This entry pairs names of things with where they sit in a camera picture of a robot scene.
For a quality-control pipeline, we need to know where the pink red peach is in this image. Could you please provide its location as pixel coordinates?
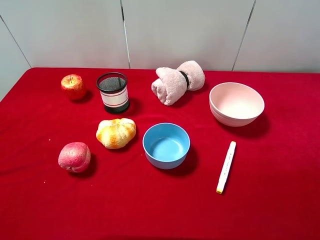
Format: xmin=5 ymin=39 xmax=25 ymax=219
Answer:
xmin=58 ymin=142 xmax=91 ymax=173

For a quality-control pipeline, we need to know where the blue bowl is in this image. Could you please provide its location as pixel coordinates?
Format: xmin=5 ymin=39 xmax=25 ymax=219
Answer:
xmin=142 ymin=122 xmax=191 ymax=170

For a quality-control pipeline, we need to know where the rolled pink towel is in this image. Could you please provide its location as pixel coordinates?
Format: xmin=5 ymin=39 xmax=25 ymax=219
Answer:
xmin=151 ymin=60 xmax=206 ymax=106

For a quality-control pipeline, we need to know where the orange white bread bun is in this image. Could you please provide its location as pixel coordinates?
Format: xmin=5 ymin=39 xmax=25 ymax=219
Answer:
xmin=96 ymin=118 xmax=137 ymax=149

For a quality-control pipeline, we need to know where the black band on towel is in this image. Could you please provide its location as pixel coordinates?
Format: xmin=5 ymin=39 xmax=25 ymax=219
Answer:
xmin=179 ymin=70 xmax=190 ymax=89

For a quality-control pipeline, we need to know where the black mesh pen cup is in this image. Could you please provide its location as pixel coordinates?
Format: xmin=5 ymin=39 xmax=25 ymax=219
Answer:
xmin=96 ymin=72 xmax=130 ymax=114

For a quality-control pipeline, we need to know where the pink bowl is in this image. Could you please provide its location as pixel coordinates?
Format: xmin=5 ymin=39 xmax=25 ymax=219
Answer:
xmin=209 ymin=82 xmax=265 ymax=127

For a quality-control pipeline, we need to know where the red tablecloth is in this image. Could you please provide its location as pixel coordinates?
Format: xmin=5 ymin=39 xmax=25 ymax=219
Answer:
xmin=0 ymin=68 xmax=320 ymax=240

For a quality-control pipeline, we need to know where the white yellow marker pen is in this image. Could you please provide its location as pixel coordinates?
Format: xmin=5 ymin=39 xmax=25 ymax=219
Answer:
xmin=216 ymin=141 xmax=236 ymax=194

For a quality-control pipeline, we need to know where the red yellow apple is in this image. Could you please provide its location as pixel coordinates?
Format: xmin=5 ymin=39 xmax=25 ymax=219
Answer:
xmin=60 ymin=74 xmax=87 ymax=101

